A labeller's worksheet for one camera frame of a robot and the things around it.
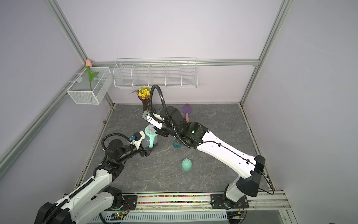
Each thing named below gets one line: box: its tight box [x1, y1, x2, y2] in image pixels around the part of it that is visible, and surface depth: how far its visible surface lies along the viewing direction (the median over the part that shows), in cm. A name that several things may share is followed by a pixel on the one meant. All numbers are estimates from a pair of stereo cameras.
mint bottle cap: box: [181, 157, 193, 171], surface depth 86 cm
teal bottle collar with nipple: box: [172, 140, 183, 149], surface depth 96 cm
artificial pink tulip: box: [85, 59, 100, 91], surface depth 92 cm
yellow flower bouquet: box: [129, 86, 151, 101], surface depth 96 cm
